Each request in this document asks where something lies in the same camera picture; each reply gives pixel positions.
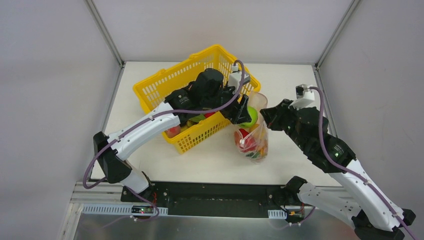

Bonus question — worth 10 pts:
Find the green apple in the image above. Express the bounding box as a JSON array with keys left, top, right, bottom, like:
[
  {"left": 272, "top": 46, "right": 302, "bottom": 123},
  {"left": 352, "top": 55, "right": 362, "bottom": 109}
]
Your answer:
[{"left": 238, "top": 106, "right": 259, "bottom": 129}]

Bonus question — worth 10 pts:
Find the clear zip top bag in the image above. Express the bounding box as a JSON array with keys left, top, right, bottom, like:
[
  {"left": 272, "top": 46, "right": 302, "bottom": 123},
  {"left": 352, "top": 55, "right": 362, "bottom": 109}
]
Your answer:
[{"left": 234, "top": 91, "right": 269, "bottom": 163}]

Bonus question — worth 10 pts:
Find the red bell pepper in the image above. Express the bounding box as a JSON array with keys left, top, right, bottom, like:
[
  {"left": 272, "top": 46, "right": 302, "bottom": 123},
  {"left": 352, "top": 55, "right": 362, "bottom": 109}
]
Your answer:
[{"left": 234, "top": 128, "right": 257, "bottom": 153}]

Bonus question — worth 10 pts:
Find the toy pineapple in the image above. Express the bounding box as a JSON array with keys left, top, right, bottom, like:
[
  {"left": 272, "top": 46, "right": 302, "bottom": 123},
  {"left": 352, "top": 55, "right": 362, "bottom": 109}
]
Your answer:
[{"left": 244, "top": 142, "right": 269, "bottom": 161}]

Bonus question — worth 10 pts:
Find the yellow plastic basket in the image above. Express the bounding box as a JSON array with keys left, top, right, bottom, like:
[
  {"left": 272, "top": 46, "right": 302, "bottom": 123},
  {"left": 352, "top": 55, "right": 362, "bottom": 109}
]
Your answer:
[{"left": 132, "top": 44, "right": 262, "bottom": 155}]

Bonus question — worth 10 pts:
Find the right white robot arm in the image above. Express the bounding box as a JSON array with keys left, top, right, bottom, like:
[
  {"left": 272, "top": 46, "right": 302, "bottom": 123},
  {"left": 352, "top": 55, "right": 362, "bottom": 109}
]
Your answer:
[{"left": 260, "top": 99, "right": 416, "bottom": 240}]

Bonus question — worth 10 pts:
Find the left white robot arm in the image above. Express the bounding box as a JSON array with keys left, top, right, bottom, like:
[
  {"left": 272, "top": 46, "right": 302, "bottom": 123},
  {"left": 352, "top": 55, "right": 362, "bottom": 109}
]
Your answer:
[{"left": 93, "top": 65, "right": 252, "bottom": 203}]

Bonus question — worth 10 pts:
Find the red tomato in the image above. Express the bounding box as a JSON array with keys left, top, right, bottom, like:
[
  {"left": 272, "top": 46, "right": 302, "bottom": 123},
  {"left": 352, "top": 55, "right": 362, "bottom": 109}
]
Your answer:
[{"left": 204, "top": 112, "right": 215, "bottom": 119}]

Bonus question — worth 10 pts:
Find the green leafy vegetable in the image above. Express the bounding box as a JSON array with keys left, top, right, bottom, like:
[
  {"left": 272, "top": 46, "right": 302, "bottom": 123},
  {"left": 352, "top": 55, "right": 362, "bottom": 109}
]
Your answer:
[{"left": 189, "top": 114, "right": 206, "bottom": 124}]

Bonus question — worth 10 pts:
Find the pink peach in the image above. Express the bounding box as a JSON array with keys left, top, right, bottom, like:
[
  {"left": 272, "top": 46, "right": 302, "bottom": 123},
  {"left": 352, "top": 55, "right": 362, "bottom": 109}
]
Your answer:
[{"left": 165, "top": 125, "right": 181, "bottom": 139}]

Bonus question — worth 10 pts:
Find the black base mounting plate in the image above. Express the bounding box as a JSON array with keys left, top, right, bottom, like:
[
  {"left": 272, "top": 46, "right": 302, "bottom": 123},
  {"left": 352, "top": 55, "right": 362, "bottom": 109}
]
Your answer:
[{"left": 140, "top": 181, "right": 306, "bottom": 218}]

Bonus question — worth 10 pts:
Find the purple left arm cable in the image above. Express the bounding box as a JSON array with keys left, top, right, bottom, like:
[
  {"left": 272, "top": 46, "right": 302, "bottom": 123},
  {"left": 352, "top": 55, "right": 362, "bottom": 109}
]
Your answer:
[{"left": 82, "top": 59, "right": 246, "bottom": 223}]

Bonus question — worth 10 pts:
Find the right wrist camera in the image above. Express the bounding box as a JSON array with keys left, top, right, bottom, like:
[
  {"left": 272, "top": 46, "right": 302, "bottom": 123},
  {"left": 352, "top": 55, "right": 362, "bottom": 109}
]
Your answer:
[{"left": 289, "top": 84, "right": 315, "bottom": 109}]

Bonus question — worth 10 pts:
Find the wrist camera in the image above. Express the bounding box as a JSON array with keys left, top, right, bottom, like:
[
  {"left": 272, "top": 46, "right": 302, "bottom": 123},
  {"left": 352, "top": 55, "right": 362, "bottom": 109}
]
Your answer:
[
  {"left": 289, "top": 84, "right": 315, "bottom": 109},
  {"left": 227, "top": 65, "right": 251, "bottom": 94}
]

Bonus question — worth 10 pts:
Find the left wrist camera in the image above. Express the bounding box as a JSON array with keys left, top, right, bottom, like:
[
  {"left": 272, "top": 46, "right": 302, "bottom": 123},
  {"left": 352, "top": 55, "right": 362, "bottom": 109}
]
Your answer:
[{"left": 227, "top": 65, "right": 251, "bottom": 94}]

